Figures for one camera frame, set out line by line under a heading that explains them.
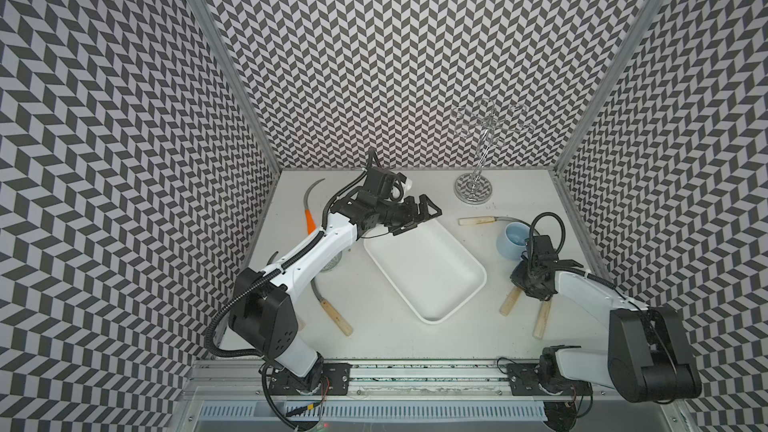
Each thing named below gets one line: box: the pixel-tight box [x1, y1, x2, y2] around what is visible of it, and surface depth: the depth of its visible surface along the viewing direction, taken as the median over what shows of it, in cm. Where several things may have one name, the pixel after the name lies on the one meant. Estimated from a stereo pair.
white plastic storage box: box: [364, 219, 488, 325], surface depth 93 cm
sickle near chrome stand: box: [458, 216, 532, 228], surface depth 104 cm
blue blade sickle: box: [532, 300, 551, 340], surface depth 83 cm
